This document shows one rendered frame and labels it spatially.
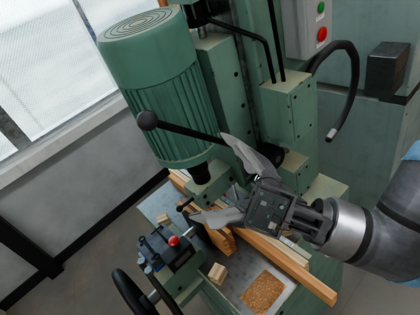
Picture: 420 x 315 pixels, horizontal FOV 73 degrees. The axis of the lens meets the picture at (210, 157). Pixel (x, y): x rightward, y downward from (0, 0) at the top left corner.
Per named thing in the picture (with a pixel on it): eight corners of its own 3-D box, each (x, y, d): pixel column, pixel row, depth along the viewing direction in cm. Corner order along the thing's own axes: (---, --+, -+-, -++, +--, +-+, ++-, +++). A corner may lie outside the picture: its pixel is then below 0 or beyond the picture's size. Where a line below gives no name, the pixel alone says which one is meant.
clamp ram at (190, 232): (176, 242, 87) (165, 225, 81) (194, 226, 90) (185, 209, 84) (194, 260, 81) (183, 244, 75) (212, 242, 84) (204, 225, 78)
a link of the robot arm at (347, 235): (349, 199, 48) (325, 248, 49) (321, 188, 48) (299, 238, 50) (374, 216, 39) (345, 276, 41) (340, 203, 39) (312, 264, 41)
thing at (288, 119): (267, 136, 74) (258, 85, 65) (288, 118, 78) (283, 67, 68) (294, 147, 68) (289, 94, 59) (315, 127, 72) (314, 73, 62)
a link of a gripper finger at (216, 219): (183, 225, 43) (242, 210, 42) (189, 212, 49) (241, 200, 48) (189, 244, 43) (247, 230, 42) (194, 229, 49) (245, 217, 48)
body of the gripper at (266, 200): (259, 179, 39) (341, 210, 39) (255, 168, 48) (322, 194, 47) (239, 227, 41) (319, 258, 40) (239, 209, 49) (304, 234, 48)
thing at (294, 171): (271, 188, 86) (265, 160, 78) (285, 174, 88) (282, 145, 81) (297, 203, 79) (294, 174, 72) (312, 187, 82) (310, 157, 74)
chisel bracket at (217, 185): (191, 203, 86) (182, 185, 81) (223, 175, 92) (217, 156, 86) (206, 215, 81) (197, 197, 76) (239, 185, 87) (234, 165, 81)
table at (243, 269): (121, 232, 105) (113, 223, 101) (183, 182, 116) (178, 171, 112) (235, 378, 64) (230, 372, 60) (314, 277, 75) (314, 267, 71)
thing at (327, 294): (171, 183, 108) (167, 175, 106) (175, 180, 109) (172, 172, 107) (332, 307, 64) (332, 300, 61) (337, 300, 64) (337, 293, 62)
